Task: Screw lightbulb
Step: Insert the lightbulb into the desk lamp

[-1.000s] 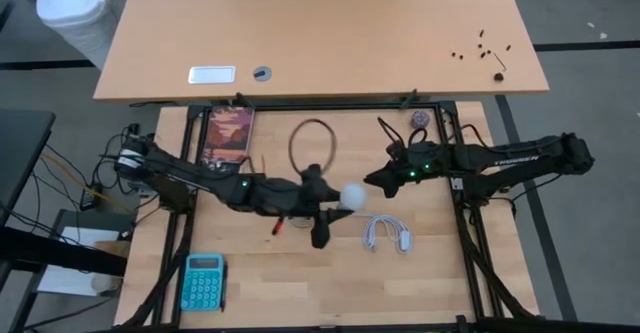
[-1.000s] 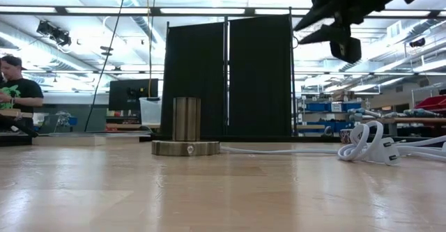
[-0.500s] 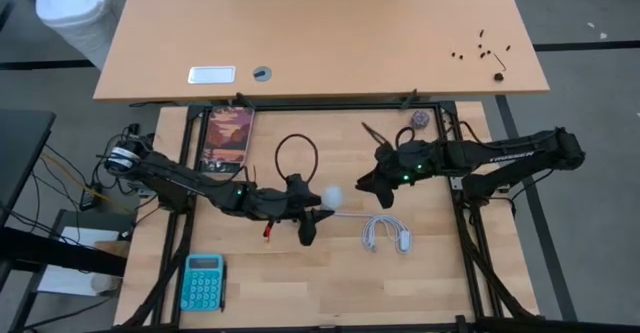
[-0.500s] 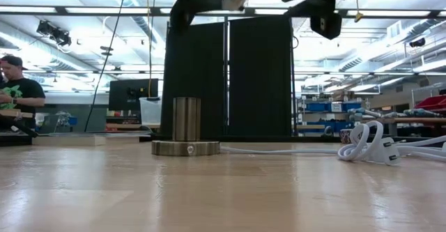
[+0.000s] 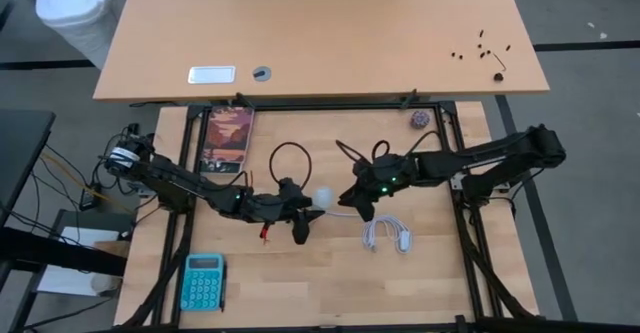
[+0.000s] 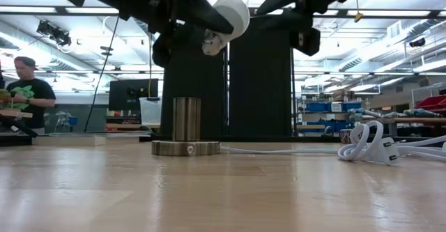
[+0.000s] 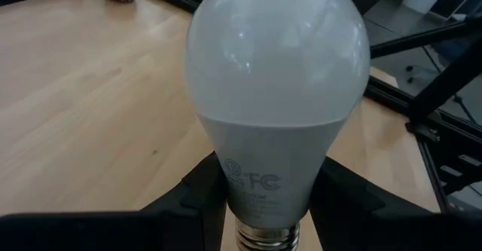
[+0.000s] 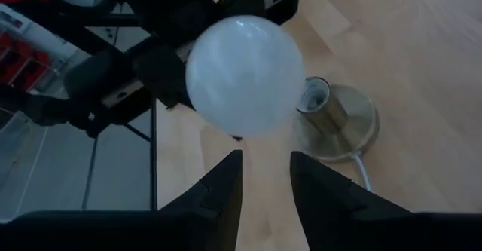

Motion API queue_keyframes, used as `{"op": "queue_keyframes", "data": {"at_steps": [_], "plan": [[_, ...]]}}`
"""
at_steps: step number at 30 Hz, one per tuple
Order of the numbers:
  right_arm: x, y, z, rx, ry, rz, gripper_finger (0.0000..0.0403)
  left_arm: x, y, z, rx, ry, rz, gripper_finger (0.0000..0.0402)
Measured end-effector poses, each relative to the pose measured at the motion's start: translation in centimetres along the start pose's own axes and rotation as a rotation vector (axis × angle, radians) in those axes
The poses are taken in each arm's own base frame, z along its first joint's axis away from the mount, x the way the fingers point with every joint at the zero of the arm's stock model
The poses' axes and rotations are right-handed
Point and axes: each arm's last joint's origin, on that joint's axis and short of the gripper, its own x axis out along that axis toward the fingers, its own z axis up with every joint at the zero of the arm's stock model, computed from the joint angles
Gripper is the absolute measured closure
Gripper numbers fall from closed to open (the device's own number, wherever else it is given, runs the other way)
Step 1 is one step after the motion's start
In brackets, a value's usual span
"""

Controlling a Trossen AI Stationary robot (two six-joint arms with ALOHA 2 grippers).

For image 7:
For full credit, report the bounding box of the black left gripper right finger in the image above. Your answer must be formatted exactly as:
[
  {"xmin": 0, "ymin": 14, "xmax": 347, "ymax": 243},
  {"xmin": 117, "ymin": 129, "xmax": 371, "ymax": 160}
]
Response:
[{"xmin": 309, "ymin": 156, "xmax": 482, "ymax": 251}]

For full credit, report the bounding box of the white LED lightbulb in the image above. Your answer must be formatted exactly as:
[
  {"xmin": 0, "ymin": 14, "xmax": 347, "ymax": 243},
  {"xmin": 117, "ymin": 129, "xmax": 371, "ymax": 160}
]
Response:
[{"xmin": 184, "ymin": 0, "xmax": 372, "ymax": 251}]

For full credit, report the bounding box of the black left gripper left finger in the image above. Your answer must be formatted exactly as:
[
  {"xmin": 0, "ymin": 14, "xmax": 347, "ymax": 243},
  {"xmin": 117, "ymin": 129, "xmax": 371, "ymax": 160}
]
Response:
[{"xmin": 0, "ymin": 152, "xmax": 229, "ymax": 251}]

